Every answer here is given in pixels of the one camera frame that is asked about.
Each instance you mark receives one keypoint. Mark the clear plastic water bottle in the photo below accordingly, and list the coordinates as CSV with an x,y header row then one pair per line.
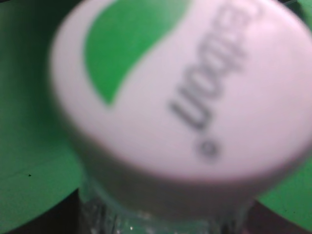
x,y
175,97

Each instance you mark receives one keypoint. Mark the left gripper purple right finger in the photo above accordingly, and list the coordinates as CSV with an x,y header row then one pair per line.
x,y
264,221

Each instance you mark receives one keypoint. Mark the left gripper purple left finger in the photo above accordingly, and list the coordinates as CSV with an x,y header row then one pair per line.
x,y
63,218

